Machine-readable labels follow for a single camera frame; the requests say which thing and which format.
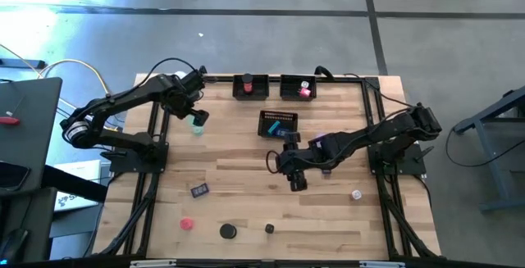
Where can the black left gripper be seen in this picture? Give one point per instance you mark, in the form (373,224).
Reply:
(180,94)

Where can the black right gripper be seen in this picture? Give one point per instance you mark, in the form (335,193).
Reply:
(299,160)

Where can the small blue digital clock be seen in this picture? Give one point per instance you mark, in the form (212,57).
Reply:
(284,133)
(199,190)

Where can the blue sand timer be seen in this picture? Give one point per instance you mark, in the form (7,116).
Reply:
(320,136)

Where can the pink USB charger cube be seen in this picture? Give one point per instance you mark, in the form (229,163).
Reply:
(186,223)
(304,92)

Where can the small white cap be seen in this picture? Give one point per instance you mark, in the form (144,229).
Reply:
(356,194)

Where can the black and white charger cube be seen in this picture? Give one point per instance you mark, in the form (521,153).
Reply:
(269,228)

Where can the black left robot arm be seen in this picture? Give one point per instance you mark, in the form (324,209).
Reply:
(123,96)

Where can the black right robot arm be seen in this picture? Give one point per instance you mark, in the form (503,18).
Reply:
(369,134)

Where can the black slotted plastic basket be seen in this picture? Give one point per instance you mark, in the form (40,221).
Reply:
(266,122)
(289,87)
(262,87)

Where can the white USB charger cube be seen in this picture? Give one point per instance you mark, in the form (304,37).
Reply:
(304,84)

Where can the black round device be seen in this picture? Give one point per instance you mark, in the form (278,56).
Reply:
(228,231)

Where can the white printed box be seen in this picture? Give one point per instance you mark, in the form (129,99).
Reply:
(80,166)

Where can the black crossbar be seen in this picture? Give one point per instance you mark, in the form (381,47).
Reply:
(74,184)

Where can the dark grey desk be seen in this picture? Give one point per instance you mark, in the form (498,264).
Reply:
(33,137)

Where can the black floor bar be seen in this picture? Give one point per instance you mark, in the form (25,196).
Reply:
(22,64)

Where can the dark smartphone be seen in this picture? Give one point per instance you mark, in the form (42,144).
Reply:
(12,175)

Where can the black computer mouse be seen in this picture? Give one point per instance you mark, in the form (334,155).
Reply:
(12,245)

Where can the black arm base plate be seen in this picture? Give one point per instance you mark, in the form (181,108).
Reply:
(121,161)
(414,166)

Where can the silver bracket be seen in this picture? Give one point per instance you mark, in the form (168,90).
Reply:
(152,264)
(381,264)

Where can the grey metal table frame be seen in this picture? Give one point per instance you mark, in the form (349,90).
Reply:
(490,165)

